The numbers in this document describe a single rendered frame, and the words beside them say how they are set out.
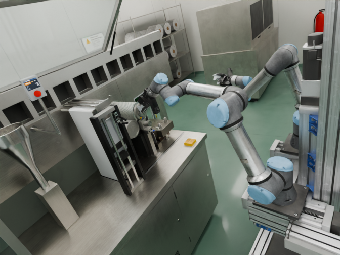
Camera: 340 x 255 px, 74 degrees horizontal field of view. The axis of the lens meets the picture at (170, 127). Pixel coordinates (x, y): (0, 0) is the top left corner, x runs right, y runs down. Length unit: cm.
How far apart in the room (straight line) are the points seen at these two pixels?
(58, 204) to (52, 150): 38
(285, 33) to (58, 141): 501
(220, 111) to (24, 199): 123
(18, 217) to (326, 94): 170
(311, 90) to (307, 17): 441
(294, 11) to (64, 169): 506
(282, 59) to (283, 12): 415
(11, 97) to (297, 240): 163
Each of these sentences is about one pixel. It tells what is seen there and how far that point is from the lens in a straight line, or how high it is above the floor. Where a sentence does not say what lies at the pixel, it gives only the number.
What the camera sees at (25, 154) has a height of 140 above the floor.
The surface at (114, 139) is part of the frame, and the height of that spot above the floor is 126.
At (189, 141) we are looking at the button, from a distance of 169.
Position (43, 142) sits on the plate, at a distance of 158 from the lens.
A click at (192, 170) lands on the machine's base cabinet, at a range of 173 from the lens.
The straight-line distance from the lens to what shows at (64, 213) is 145.
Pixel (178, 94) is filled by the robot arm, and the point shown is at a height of 138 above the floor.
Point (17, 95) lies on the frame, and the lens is 152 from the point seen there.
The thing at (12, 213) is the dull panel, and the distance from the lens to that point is 163.
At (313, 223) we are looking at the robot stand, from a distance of 137.
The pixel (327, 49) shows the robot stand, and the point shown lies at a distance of 109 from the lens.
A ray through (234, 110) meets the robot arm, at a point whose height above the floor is 138.
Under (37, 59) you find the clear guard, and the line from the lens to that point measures 150.
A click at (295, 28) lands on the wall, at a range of 565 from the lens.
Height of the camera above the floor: 182
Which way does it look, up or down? 27 degrees down
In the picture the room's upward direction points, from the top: 16 degrees counter-clockwise
